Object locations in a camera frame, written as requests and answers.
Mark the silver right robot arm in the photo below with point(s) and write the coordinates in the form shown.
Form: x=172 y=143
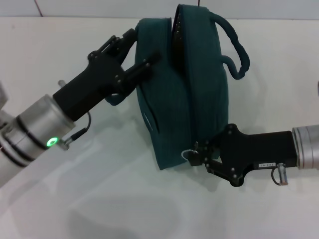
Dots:
x=307 y=147

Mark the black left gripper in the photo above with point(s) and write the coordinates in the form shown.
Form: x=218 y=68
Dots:
x=99 y=79

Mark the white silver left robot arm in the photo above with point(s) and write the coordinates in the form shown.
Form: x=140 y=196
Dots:
x=37 y=124

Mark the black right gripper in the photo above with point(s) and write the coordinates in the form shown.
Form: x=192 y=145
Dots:
x=259 y=152

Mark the teal fabric zipper bag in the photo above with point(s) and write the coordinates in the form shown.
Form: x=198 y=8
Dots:
x=199 y=99

